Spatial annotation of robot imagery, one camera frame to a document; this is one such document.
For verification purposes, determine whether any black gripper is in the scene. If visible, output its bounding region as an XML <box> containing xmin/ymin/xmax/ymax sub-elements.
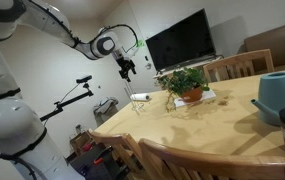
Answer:
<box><xmin>116</xmin><ymin>57</ymin><xmax>136</xmax><ymax>82</ymax></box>

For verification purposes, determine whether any silver wire paper towel holder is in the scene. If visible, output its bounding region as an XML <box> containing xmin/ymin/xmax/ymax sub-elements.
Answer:
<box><xmin>125</xmin><ymin>82</ymin><xmax>144</xmax><ymax>111</ymax></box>

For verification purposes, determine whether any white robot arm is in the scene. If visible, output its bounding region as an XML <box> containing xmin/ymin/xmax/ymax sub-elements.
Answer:
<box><xmin>0</xmin><ymin>0</ymin><xmax>135</xmax><ymax>180</ymax></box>

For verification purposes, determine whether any green potted plant orange pot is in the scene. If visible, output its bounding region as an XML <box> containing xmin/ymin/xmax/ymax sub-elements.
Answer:
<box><xmin>156</xmin><ymin>68</ymin><xmax>210</xmax><ymax>112</ymax></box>

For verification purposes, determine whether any white paper towel roll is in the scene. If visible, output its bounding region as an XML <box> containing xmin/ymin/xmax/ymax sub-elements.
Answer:
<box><xmin>130</xmin><ymin>93</ymin><xmax>150</xmax><ymax>102</ymax></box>

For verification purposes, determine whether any wooden chair right side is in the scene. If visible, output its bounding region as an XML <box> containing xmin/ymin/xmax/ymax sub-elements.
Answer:
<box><xmin>88</xmin><ymin>129</ymin><xmax>151</xmax><ymax>180</ymax></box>

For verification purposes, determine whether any black flat screen television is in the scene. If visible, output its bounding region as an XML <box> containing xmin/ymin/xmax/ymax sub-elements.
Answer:
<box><xmin>146</xmin><ymin>9</ymin><xmax>216</xmax><ymax>71</ymax></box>

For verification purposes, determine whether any white paper under pot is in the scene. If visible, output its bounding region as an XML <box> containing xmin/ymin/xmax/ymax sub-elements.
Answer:
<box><xmin>173</xmin><ymin>89</ymin><xmax>217</xmax><ymax>109</ymax></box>

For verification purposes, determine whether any wooden chair near jar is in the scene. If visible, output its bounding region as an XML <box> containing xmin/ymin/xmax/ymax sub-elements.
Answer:
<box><xmin>139</xmin><ymin>138</ymin><xmax>285</xmax><ymax>180</ymax></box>

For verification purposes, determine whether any wooden chair far left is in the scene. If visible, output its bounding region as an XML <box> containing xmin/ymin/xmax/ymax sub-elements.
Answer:
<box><xmin>203</xmin><ymin>49</ymin><xmax>274</xmax><ymax>82</ymax></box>

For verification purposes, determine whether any blue watering can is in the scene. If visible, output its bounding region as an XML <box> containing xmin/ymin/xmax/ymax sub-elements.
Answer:
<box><xmin>251</xmin><ymin>72</ymin><xmax>285</xmax><ymax>126</ymax></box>

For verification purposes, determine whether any brown leather sofa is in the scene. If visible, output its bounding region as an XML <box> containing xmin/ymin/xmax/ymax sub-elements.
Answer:
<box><xmin>244</xmin><ymin>25</ymin><xmax>285</xmax><ymax>67</ymax></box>

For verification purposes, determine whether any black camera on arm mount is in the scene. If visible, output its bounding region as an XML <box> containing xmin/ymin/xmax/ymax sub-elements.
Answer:
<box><xmin>40</xmin><ymin>75</ymin><xmax>93</xmax><ymax>121</ymax></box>

